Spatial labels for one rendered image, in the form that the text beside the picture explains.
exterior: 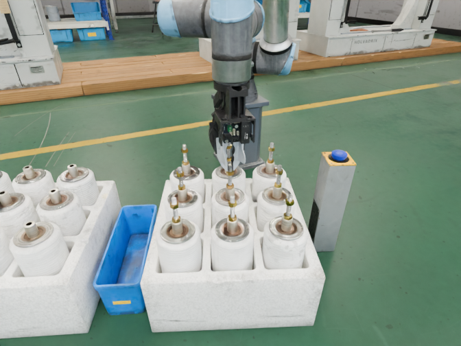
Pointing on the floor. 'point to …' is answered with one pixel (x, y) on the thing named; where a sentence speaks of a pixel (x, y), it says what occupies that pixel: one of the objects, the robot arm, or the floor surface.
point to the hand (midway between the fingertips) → (229, 163)
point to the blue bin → (126, 260)
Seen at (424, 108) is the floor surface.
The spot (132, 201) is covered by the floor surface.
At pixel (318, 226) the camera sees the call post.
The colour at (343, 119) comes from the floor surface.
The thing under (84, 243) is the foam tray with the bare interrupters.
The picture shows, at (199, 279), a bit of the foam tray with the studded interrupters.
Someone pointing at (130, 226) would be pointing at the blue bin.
